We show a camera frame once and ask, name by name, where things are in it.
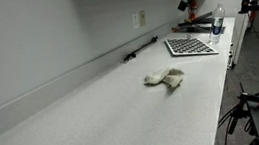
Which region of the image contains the black cable bundle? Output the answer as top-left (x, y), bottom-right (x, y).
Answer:
top-left (215, 101), bottom-right (253, 145)

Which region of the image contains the clear plastic water bottle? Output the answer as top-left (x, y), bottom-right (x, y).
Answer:
top-left (204, 1), bottom-right (230, 46)

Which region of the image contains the red black bar clamp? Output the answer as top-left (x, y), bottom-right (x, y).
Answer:
top-left (186, 0), bottom-right (198, 22)

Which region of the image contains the black rod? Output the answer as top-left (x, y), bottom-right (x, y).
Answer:
top-left (120, 35), bottom-right (162, 63)

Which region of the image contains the white cloth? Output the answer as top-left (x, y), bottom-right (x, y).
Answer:
top-left (141, 65), bottom-right (187, 93)

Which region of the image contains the beige wall plate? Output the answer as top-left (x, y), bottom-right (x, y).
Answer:
top-left (137, 9), bottom-right (148, 28)

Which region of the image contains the black clamp orange tip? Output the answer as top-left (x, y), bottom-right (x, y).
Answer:
top-left (236, 80), bottom-right (259, 112)

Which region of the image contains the white wall outlet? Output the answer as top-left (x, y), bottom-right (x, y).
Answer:
top-left (131, 12), bottom-right (141, 30)

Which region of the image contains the checkerboard calibration board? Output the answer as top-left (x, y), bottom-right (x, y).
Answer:
top-left (163, 31), bottom-right (220, 61)

